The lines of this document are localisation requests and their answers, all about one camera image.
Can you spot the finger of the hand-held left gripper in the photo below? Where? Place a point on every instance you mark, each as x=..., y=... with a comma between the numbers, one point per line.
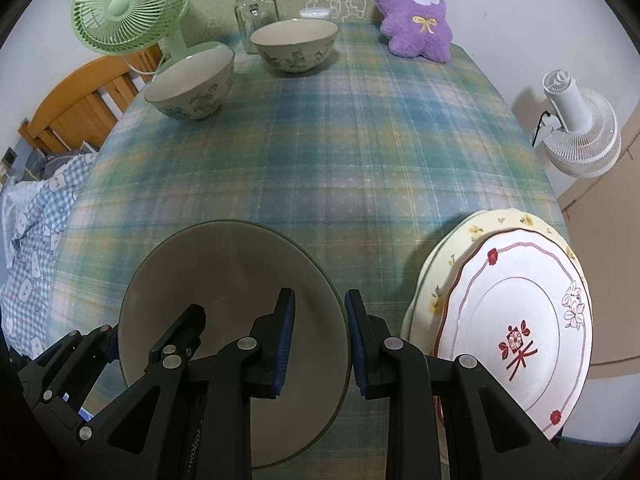
x=75, y=360
x=182, y=327

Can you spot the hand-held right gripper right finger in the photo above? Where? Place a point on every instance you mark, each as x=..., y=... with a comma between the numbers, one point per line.
x=356, y=340

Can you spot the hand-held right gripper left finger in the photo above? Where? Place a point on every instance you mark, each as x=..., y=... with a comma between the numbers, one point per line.
x=286, y=340

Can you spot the beige floral ceramic bowl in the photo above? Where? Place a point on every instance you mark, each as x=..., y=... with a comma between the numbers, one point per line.
x=225, y=270
x=295, y=60
x=195, y=100

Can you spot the white plate with red pattern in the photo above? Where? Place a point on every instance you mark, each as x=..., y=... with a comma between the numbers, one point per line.
x=500, y=310

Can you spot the large round yellow floral plate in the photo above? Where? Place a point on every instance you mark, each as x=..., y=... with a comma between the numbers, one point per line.
x=525, y=219

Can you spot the blue checkered blanket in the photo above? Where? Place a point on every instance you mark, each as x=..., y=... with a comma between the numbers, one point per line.
x=35, y=210

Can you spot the green plaid tablecloth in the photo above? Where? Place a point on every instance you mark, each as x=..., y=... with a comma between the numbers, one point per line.
x=325, y=160

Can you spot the wooden bed headboard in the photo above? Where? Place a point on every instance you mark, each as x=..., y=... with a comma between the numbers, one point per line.
x=75, y=95

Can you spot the beige door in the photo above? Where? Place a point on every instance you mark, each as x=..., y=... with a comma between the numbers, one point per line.
x=615, y=260

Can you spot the white standing fan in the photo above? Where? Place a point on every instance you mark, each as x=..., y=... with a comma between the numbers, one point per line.
x=585, y=130

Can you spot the purple plush bunny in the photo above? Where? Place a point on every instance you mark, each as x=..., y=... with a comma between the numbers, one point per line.
x=415, y=30

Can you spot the green desk fan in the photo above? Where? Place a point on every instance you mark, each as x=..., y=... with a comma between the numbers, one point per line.
x=120, y=10

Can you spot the glass jar with brown lid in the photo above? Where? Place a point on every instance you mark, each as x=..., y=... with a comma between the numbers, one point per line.
x=255, y=10

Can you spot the small white lidded container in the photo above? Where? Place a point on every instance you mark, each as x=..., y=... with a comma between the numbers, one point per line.
x=315, y=12

